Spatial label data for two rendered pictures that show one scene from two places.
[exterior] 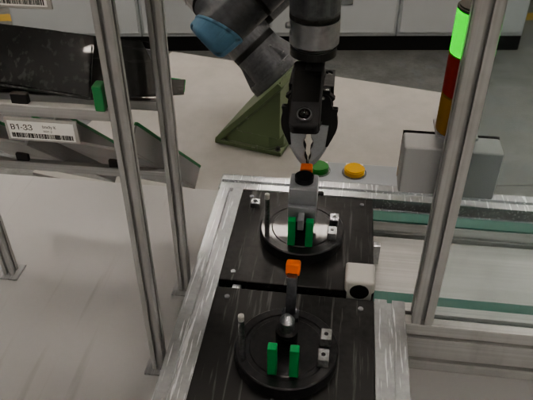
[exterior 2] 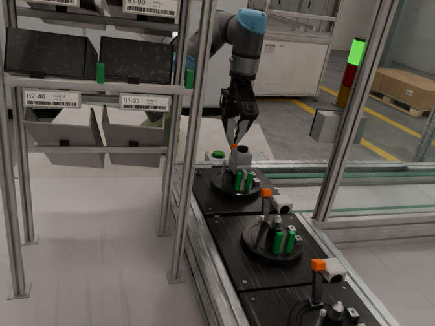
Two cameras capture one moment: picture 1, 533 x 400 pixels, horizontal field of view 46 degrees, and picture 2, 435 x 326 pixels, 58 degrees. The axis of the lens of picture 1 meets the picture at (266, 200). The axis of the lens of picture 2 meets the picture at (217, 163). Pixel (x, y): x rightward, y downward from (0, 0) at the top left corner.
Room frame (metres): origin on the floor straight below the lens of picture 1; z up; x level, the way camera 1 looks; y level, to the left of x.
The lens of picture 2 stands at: (-0.01, 0.44, 1.51)
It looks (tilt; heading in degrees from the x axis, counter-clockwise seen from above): 26 degrees down; 332
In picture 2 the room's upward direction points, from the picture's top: 9 degrees clockwise
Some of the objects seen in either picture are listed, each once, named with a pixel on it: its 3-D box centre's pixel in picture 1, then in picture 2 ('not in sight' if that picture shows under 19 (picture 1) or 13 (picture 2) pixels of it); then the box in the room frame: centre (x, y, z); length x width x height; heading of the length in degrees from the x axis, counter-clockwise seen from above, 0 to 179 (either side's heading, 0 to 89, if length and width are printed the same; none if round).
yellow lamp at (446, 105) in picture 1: (459, 111); (348, 96); (0.67, -0.23, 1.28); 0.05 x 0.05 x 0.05
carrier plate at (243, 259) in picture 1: (301, 240); (234, 189); (0.81, -0.06, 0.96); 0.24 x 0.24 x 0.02; 83
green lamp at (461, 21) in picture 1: (476, 32); (362, 52); (0.67, -0.23, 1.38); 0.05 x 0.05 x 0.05
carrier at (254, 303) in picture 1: (286, 335); (274, 230); (0.56, -0.03, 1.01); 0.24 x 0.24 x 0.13; 83
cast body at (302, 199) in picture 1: (303, 197); (241, 160); (0.80, -0.06, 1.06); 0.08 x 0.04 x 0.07; 172
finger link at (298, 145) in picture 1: (300, 137); (227, 129); (0.90, -0.06, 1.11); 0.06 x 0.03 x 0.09; 173
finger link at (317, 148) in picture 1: (318, 139); (237, 129); (0.90, -0.09, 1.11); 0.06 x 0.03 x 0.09; 173
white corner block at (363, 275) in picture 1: (359, 282); (281, 205); (0.70, -0.14, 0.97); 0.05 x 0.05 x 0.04; 83
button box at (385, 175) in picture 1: (352, 185); (236, 163); (1.01, -0.17, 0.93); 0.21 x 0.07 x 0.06; 83
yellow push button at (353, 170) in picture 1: (354, 171); not in sight; (1.01, -0.17, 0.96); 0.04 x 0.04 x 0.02
